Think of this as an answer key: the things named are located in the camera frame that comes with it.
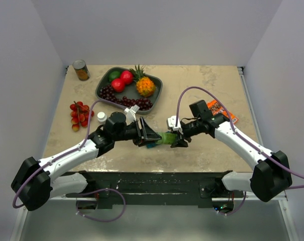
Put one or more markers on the green lime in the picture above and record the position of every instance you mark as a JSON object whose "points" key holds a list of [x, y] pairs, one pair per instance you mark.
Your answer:
{"points": [[114, 75]]}

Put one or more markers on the orange snack box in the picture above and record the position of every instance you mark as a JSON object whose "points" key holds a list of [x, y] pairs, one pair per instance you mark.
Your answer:
{"points": [[216, 108]]}

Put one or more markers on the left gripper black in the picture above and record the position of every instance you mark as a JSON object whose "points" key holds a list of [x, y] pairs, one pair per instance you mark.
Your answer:
{"points": [[149, 135]]}

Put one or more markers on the grey plastic fruit tray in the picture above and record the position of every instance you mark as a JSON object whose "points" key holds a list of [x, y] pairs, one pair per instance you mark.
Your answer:
{"points": [[130, 90]]}

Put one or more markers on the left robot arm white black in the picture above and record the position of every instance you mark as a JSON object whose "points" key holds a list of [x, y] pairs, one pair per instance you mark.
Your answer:
{"points": [[39, 180]]}

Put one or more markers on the red apple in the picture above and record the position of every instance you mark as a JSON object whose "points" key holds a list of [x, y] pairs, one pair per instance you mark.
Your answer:
{"points": [[127, 77], [118, 85]]}

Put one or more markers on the aluminium frame rail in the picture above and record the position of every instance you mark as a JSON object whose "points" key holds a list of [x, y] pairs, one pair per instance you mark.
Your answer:
{"points": [[261, 114]]}

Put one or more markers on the orange toy pineapple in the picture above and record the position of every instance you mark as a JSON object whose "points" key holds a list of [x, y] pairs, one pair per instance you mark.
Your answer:
{"points": [[144, 85]]}

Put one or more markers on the tin can yellow label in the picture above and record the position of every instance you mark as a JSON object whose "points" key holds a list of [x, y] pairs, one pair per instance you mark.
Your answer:
{"points": [[81, 70]]}

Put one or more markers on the red cherry tomato bunch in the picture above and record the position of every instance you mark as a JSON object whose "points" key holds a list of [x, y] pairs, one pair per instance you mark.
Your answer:
{"points": [[80, 114]]}

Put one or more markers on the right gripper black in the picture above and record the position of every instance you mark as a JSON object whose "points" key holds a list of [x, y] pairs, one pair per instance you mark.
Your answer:
{"points": [[181, 142]]}

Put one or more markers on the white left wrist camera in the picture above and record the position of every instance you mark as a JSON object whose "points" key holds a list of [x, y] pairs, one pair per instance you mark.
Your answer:
{"points": [[130, 113]]}

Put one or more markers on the green pill bottle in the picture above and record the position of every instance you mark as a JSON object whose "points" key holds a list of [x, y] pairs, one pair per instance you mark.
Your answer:
{"points": [[167, 138]]}

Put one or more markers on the red apple front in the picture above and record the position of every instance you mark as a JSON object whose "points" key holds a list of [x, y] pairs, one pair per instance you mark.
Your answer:
{"points": [[118, 85]]}

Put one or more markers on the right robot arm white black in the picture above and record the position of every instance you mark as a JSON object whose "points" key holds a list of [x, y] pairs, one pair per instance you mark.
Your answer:
{"points": [[267, 179]]}

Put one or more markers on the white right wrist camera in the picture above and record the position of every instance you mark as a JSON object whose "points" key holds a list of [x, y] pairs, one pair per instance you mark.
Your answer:
{"points": [[173, 121]]}

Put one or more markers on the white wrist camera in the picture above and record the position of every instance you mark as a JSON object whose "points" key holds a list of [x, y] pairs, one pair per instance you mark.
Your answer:
{"points": [[173, 121], [130, 113]]}

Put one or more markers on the teal five-day pill organizer strip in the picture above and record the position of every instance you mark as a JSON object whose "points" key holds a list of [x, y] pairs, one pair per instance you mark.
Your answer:
{"points": [[151, 145]]}

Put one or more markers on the dark purple grape bunch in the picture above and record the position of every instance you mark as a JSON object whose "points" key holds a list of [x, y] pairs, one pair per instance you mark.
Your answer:
{"points": [[108, 93]]}

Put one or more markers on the red apple rear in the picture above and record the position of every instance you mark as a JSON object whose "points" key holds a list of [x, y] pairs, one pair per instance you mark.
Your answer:
{"points": [[127, 77]]}

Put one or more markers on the white-capped dark pill bottle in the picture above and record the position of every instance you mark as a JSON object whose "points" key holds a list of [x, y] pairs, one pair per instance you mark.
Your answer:
{"points": [[101, 117]]}

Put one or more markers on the black table front rail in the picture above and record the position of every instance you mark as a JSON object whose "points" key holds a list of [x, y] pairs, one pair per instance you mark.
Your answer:
{"points": [[143, 188]]}

